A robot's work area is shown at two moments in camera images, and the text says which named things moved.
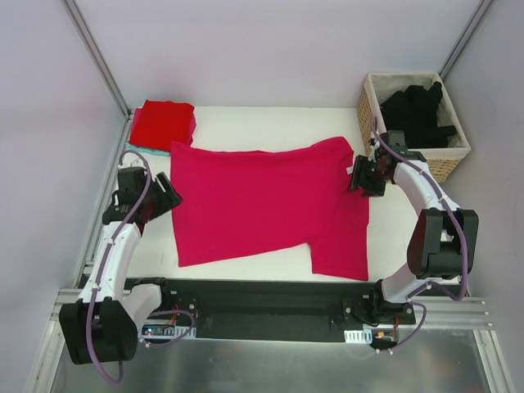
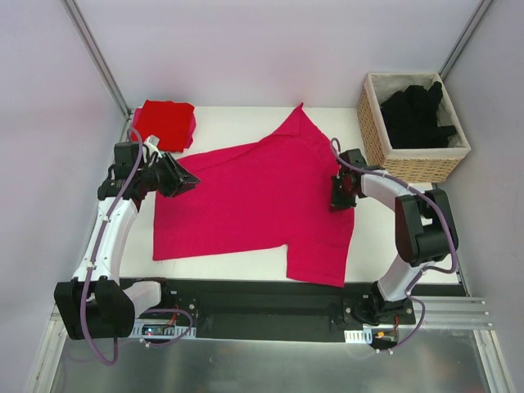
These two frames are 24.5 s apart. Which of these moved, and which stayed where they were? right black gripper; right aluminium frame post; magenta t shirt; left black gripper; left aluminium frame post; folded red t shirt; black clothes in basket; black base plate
Moved: left black gripper; right black gripper; magenta t shirt
Stayed: folded red t shirt; left aluminium frame post; black clothes in basket; black base plate; right aluminium frame post
